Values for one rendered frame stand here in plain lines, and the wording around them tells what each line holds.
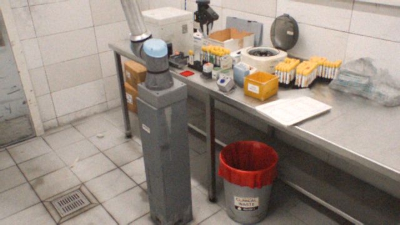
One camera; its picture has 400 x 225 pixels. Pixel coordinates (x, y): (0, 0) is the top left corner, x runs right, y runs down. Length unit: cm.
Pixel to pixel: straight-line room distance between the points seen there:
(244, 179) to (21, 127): 219
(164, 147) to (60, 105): 190
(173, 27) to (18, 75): 154
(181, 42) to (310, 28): 84
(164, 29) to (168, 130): 76
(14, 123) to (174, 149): 189
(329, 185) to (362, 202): 21
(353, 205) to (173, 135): 108
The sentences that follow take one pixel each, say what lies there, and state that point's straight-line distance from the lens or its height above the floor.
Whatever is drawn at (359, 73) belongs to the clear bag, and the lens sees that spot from 207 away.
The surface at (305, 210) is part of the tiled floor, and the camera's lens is 258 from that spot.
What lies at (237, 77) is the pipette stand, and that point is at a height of 92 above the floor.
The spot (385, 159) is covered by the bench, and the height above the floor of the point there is 88.
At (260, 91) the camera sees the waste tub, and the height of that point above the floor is 93.
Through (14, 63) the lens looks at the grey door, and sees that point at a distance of 343.
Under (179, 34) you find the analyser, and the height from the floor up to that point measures 105.
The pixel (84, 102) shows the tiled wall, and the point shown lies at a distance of 380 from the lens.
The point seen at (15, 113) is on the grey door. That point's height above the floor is 28.
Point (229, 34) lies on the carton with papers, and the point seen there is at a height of 97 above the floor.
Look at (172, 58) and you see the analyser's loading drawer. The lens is 243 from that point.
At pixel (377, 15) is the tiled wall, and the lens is 215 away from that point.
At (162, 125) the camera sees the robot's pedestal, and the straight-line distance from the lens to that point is 193.
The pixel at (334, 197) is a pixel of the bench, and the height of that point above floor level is 27.
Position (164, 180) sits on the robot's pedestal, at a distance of 211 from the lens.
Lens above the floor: 170
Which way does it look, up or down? 28 degrees down
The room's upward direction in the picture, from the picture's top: 2 degrees counter-clockwise
